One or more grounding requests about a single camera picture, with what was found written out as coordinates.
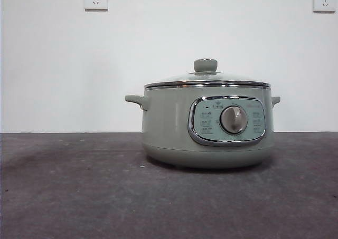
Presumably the glass lid with green knob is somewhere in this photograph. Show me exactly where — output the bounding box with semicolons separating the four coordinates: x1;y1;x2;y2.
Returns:
144;59;271;89

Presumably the sage green electric pot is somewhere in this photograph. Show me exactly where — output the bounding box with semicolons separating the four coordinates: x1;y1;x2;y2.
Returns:
125;86;281;170

